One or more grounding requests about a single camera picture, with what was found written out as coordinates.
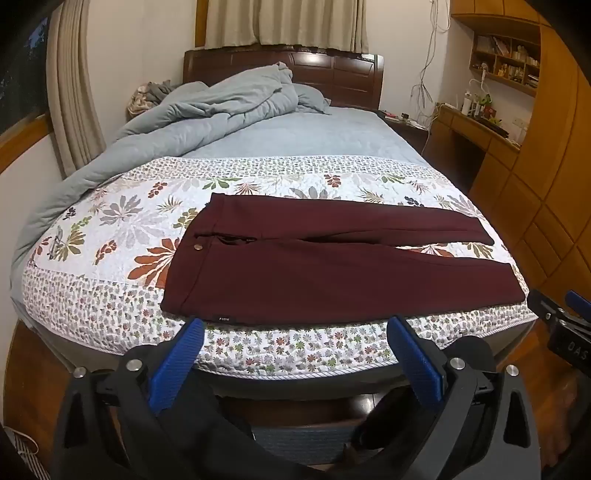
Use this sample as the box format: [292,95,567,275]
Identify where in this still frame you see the floral quilt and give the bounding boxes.
[23,155,550,377]

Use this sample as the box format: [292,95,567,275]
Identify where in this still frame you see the striped cloth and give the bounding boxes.
[4,429,52,480]

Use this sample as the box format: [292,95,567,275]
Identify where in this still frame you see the grey-blue comforter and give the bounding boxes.
[10,62,332,319]

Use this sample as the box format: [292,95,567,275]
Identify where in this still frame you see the hanging wall cables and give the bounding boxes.
[413,0,451,125]

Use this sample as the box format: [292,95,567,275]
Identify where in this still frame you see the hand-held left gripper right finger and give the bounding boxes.
[386,316,541,480]

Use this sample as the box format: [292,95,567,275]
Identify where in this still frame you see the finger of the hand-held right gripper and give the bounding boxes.
[566,290,591,325]
[526,289,571,325]

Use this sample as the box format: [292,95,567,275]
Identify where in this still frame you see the wooden desk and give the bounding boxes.
[422,104,522,195]

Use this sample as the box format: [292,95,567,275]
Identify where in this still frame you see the dark wooden nightstand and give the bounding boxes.
[379,110,432,153]

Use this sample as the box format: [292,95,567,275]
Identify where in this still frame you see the wooden wall shelf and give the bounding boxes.
[470,32,541,97]

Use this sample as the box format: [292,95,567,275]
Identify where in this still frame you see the dark window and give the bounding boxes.
[0,14,51,134]

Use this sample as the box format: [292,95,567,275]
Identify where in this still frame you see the maroon pants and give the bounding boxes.
[161,193,529,325]

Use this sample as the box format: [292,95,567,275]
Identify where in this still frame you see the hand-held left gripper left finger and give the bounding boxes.
[51,318,206,480]

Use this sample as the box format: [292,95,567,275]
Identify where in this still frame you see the beige pleated curtain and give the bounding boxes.
[46,0,112,178]
[205,0,370,58]

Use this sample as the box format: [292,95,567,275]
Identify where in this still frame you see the dark wooden headboard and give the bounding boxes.
[183,47,385,112]

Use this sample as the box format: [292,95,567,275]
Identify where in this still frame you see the pile of clothes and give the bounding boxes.
[127,79,174,121]

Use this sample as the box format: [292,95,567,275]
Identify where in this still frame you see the blue bed sheet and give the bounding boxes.
[185,106,435,169]

